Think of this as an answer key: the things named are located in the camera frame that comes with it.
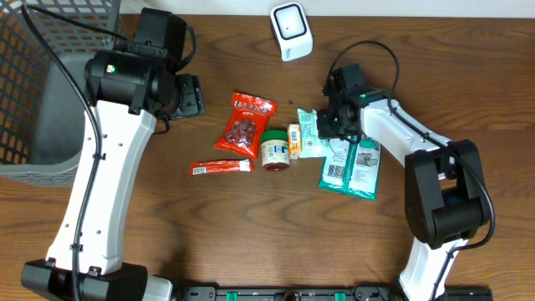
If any teal tissue packet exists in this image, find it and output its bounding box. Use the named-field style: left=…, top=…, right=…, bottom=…
left=298, top=109, right=334, bottom=159

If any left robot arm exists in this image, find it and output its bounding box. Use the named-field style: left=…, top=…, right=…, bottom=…
left=21, top=50, right=206, bottom=300

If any small orange packet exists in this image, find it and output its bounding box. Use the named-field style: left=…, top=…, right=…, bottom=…
left=288, top=124, right=302, bottom=160

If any white barcode scanner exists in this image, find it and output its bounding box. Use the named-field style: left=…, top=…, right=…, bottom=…
left=270, top=2, right=313, bottom=62

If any red snack bag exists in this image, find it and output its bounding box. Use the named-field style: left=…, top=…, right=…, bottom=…
left=214, top=92, right=278, bottom=160

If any green-lid seasoning jar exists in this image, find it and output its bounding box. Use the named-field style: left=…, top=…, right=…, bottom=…
left=261, top=130, right=290, bottom=171

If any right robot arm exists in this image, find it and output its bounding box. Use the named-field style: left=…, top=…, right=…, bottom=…
left=318, top=89, right=496, bottom=300

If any green 3M product package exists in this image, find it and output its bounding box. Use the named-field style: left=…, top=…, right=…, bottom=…
left=318, top=136, right=381, bottom=201

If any red stick packet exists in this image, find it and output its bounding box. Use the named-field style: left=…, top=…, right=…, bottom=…
left=190, top=159, right=254, bottom=176

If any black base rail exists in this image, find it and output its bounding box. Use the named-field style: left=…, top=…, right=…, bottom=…
left=179, top=285, right=494, bottom=301

